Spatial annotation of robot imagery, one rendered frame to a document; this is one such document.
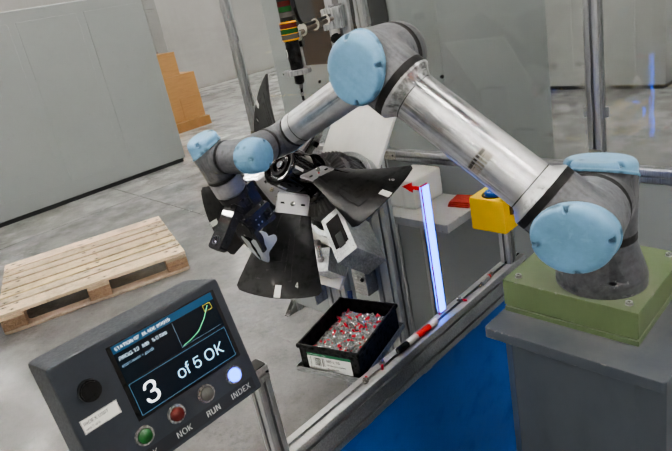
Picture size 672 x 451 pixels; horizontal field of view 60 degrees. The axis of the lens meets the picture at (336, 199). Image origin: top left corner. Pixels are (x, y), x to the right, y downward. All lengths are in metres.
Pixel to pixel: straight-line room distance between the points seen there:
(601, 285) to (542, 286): 0.10
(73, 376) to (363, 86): 0.58
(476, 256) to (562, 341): 1.21
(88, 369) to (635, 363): 0.80
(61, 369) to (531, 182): 0.69
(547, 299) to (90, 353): 0.75
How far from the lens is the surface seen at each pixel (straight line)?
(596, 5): 1.79
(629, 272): 1.08
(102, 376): 0.85
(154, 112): 7.33
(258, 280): 1.52
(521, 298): 1.14
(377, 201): 1.35
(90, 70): 7.06
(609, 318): 1.07
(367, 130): 1.80
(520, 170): 0.91
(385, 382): 1.29
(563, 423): 1.18
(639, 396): 1.07
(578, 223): 0.88
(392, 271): 1.98
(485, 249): 2.22
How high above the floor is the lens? 1.62
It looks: 19 degrees down
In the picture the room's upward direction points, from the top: 11 degrees counter-clockwise
